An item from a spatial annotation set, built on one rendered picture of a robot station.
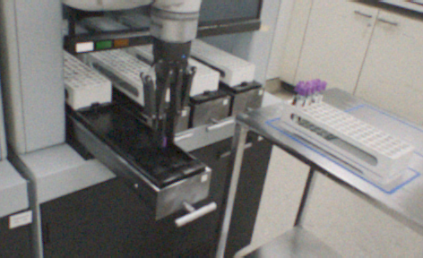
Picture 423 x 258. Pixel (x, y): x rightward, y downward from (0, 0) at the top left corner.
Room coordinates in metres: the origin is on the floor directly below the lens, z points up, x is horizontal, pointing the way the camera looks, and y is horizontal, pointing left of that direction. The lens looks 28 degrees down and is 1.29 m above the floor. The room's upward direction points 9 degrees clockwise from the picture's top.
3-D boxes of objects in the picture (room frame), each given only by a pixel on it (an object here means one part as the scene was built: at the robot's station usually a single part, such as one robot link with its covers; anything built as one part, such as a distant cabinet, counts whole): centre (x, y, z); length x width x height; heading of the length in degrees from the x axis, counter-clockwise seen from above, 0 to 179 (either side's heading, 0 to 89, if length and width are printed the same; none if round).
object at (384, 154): (0.90, -0.30, 0.85); 0.30 x 0.10 x 0.06; 45
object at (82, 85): (1.04, 0.40, 0.83); 0.30 x 0.10 x 0.06; 47
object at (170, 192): (0.92, 0.27, 0.78); 0.73 x 0.14 x 0.09; 47
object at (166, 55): (0.82, 0.10, 1.00); 0.08 x 0.07 x 0.09; 137
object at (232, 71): (1.33, 0.04, 0.83); 0.30 x 0.10 x 0.06; 47
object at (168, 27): (0.82, 0.10, 1.07); 0.09 x 0.09 x 0.06
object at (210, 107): (1.31, 0.24, 0.78); 0.73 x 0.14 x 0.09; 47
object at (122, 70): (1.10, 0.25, 0.83); 0.30 x 0.10 x 0.06; 47
